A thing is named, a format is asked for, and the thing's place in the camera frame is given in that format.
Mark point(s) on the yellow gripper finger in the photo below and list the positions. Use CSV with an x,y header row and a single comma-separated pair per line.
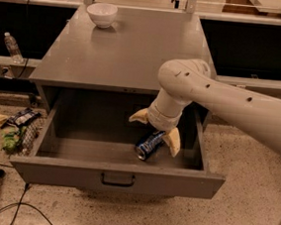
x,y
172,140
140,115

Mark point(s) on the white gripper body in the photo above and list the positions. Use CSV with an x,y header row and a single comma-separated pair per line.
x,y
161,122

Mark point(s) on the blue pepsi can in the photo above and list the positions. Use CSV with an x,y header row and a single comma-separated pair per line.
x,y
148,144

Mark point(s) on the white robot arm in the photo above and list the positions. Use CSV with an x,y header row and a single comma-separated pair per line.
x,y
185,81

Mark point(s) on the open grey top drawer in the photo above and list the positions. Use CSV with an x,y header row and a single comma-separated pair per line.
x,y
89,132

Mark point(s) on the grey metal cabinet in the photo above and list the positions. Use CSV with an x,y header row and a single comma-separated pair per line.
x,y
126,56

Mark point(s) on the white ceramic bowl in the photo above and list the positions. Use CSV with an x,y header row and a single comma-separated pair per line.
x,y
101,14

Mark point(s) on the checkered snack bag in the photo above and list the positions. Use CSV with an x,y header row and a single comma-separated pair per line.
x,y
31,133

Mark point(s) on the dark blue snack bag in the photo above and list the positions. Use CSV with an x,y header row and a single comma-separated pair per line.
x,y
24,117

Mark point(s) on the green snack bag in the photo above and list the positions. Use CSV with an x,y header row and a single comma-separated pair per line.
x,y
12,139

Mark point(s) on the clear plastic water bottle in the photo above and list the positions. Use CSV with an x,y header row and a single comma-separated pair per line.
x,y
13,48

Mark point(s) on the black drawer handle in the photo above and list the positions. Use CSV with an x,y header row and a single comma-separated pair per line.
x,y
118,180

